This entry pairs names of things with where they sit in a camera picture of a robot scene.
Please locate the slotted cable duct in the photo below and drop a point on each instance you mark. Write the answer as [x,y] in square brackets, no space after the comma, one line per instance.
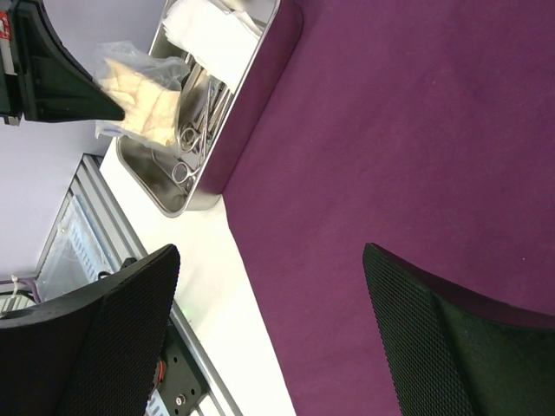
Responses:
[84,248]

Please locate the gauze packet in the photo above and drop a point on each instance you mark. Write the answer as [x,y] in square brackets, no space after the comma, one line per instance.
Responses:
[148,89]

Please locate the steel forceps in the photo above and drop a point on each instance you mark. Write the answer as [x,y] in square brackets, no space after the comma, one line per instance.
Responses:
[195,112]
[183,174]

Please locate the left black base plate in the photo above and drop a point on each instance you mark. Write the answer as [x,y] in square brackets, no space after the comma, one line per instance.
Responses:
[178,383]

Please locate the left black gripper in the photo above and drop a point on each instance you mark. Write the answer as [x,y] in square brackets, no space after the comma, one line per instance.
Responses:
[40,80]

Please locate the steel instrument tray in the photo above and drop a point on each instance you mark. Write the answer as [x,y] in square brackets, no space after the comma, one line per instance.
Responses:
[214,122]

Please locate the aluminium rail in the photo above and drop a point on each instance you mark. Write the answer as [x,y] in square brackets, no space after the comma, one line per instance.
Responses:
[89,198]

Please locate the purple cloth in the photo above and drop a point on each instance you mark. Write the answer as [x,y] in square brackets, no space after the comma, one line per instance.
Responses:
[426,127]

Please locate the white gauze pad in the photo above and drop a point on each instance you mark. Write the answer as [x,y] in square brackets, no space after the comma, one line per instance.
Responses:
[221,40]

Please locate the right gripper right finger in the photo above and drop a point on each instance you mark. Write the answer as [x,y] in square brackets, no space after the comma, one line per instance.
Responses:
[453,351]

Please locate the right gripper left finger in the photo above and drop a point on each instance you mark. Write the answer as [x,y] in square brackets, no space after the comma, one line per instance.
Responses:
[92,351]

